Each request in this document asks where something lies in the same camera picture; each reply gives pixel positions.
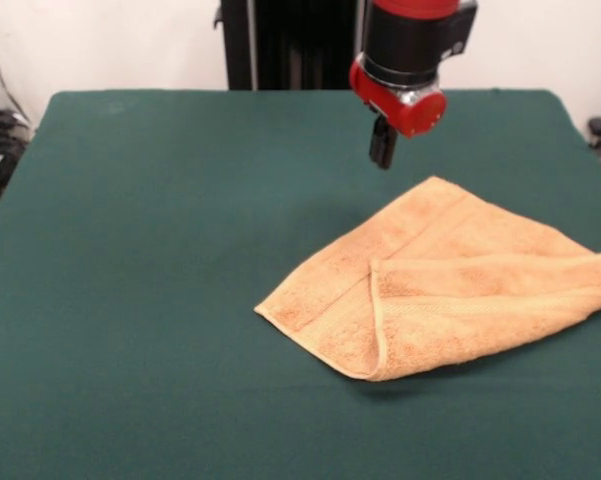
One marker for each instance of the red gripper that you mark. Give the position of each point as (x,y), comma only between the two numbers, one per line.
(390,102)

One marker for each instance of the orange terry towel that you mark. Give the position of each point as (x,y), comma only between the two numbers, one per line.
(455,310)

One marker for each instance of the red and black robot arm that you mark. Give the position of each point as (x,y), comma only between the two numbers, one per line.
(410,35)

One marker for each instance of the dark green tablecloth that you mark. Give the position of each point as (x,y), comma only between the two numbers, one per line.
(130,300)

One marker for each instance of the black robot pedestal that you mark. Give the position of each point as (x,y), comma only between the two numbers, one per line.
(290,50)

